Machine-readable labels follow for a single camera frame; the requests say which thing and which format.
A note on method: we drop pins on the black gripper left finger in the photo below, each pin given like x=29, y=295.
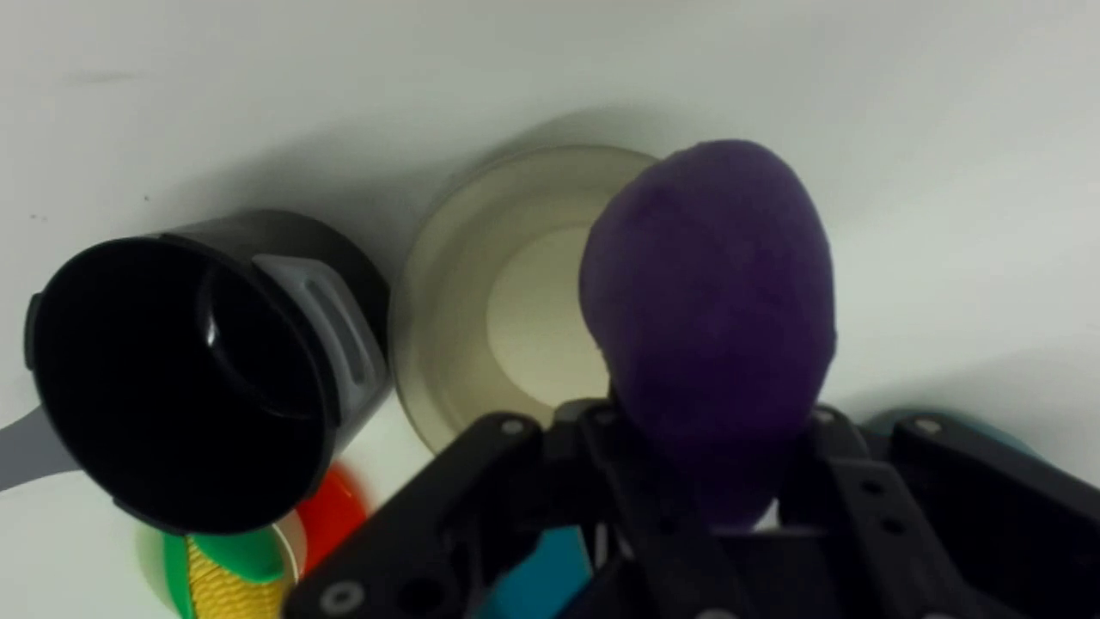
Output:
x=477, y=512

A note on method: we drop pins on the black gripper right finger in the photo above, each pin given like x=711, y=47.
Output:
x=945, y=516

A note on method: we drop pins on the purple plush object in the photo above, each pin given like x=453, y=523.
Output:
x=709, y=295

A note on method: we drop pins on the teal toy frying pan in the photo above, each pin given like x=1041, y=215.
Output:
x=545, y=583

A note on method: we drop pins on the yellow green toy vegetable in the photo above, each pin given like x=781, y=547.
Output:
x=248, y=575

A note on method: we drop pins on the black saucepan grey handle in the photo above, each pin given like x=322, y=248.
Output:
x=202, y=375

